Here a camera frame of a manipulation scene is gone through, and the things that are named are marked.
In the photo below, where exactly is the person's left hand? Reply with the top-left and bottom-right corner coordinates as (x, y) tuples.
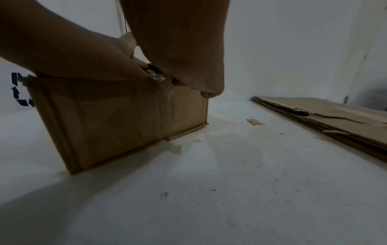
(21, 20), (167, 94)

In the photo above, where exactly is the person's right hand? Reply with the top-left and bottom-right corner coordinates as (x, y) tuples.
(119, 0), (231, 99)

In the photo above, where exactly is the small low cardboard box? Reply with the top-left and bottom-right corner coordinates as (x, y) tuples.
(22, 74), (210, 175)

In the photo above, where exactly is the taped small cardboard box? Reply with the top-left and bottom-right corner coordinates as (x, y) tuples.
(254, 96), (387, 149)

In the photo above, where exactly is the person's left forearm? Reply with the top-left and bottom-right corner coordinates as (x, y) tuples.
(0, 0), (72, 70)

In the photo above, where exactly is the white table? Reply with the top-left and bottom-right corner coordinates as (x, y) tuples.
(0, 99), (387, 245)

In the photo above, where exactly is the thin black wall cable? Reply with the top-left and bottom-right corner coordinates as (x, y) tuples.
(122, 9), (129, 37)

